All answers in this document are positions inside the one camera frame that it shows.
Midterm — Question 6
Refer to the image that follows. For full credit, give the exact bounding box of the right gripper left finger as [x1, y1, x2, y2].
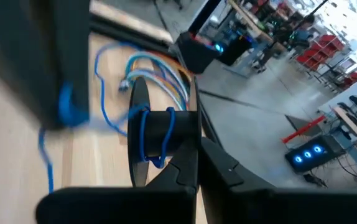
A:
[35, 136, 200, 224]

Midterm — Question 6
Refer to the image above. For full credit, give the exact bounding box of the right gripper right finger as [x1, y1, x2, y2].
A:
[200, 138, 357, 224]

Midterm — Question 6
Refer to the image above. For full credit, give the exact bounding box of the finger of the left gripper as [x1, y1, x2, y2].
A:
[0, 0, 57, 125]
[53, 0, 91, 128]

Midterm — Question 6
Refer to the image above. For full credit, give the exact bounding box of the long blue ethernet cable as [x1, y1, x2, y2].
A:
[38, 42, 177, 194]

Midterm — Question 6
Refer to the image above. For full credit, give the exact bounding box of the black cable spool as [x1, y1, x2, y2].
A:
[127, 74, 204, 188]

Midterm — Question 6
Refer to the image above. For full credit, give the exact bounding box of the black computer tower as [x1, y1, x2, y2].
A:
[284, 135, 347, 174]
[218, 34, 254, 67]

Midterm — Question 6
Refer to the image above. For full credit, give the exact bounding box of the red floor bar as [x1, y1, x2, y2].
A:
[280, 114, 327, 144]

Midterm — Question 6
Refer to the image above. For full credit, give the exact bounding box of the black storage bin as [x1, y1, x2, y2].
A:
[177, 30, 221, 75]

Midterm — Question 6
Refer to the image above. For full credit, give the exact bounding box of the wooden top desk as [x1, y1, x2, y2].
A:
[332, 105, 357, 156]

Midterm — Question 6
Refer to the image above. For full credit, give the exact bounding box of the long wooden table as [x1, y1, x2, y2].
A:
[228, 0, 287, 54]

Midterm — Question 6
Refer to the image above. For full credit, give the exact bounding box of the person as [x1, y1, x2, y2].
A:
[290, 14, 315, 47]

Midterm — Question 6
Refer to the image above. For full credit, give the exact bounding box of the black white cable connector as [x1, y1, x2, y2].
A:
[118, 79, 132, 93]

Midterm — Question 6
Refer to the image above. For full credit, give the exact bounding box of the cable connector bundle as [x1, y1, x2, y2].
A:
[126, 70, 185, 111]

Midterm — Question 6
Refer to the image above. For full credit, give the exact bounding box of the bundle of coloured cables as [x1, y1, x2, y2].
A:
[131, 51, 195, 106]
[147, 70, 188, 110]

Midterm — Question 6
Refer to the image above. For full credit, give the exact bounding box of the black slanted post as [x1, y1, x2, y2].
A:
[187, 0, 223, 35]

